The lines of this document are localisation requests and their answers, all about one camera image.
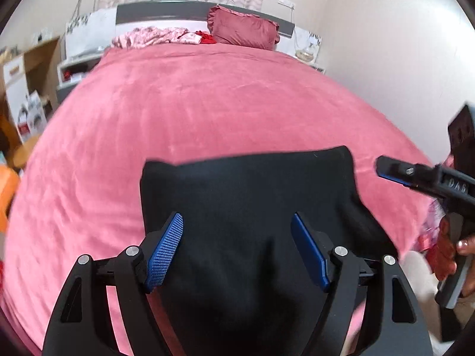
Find grey and white headboard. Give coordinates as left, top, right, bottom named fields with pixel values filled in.
left=116, top=0, right=295, bottom=39

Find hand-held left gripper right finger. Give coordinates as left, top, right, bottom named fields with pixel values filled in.
left=290, top=212, right=435, bottom=356

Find pink floral cloth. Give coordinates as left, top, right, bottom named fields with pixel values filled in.
left=111, top=27, right=203, bottom=50

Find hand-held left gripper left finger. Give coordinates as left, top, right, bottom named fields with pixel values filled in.
left=42, top=212, right=185, bottom=356

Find wooden desk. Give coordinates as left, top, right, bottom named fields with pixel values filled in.
left=22, top=36, right=62, bottom=114

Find white drawer cabinet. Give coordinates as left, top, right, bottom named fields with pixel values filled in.
left=2, top=55, right=29, bottom=121

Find white printed cardboard box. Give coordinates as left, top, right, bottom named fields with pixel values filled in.
left=17, top=91, right=48, bottom=143

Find person's right hand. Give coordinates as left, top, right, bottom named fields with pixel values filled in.
left=436, top=216, right=475, bottom=282

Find orange plastic object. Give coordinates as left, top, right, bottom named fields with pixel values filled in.
left=0, top=166, right=20, bottom=232

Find black pants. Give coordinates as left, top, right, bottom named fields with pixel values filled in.
left=140, top=145, right=399, bottom=356

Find white power cable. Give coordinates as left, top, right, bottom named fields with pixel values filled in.
left=290, top=7, right=299, bottom=50

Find round wooden stool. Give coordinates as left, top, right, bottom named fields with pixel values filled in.
left=7, top=135, right=42, bottom=171

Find pink fleece bed blanket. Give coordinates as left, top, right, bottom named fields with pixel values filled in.
left=0, top=42, right=446, bottom=356

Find dark pink ruffled pillow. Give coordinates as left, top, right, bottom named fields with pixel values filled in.
left=207, top=5, right=281, bottom=50

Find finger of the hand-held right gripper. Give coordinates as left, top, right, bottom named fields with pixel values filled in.
left=376, top=156, right=444, bottom=193

